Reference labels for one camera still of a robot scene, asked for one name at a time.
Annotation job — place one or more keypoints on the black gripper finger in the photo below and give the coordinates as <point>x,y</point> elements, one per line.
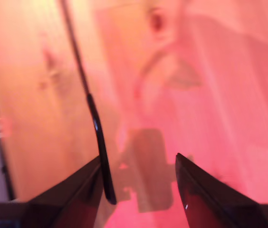
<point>210,204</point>
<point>72,204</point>

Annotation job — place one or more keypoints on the black thin-framed glasses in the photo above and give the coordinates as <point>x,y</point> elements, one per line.
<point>106,175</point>

